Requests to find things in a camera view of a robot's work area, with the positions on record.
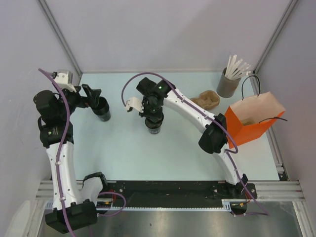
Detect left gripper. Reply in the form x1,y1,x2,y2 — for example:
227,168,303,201
56,83,100,119

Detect black cup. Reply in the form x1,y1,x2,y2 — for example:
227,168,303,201
91,97,111,121

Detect dark takeout coffee cup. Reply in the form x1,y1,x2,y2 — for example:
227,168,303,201
145,118,162,135

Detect orange paper bag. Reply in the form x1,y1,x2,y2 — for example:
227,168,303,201
224,75,288,149

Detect brown pulp cup carrier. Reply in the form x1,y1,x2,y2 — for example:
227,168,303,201
240,118,255,126

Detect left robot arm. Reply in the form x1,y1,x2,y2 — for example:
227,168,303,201
33,84,111,234

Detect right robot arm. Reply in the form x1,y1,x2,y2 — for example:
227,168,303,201
136,78,254,199

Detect grey straw holder cup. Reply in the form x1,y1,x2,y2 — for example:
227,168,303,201
216,68,241,98

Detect white straws bundle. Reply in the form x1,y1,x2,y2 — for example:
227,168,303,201
224,54,251,80

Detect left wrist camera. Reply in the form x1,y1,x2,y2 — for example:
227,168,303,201
51,70,80,93

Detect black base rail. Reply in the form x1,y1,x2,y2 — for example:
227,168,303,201
108,181,250,208

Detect white cable duct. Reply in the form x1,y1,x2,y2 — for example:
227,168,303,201
45,199,234,212

